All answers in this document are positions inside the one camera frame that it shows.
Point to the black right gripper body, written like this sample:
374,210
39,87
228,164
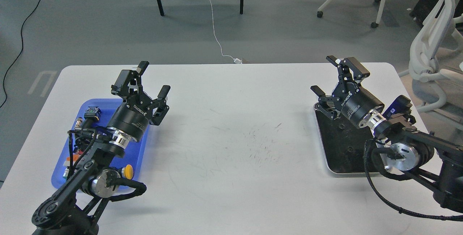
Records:
351,100

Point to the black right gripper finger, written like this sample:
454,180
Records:
349,69
317,90

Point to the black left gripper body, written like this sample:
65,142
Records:
136,113

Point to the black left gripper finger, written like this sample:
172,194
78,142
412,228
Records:
121,86
163,92

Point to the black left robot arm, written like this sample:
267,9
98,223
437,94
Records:
91,183

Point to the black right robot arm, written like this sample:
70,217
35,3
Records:
399,151

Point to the blue plastic tray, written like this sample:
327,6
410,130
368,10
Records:
133,153

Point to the silver metal tray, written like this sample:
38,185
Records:
343,145

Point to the white office chair right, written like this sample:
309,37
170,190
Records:
436,61

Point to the yellow push button switch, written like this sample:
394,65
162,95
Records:
126,172

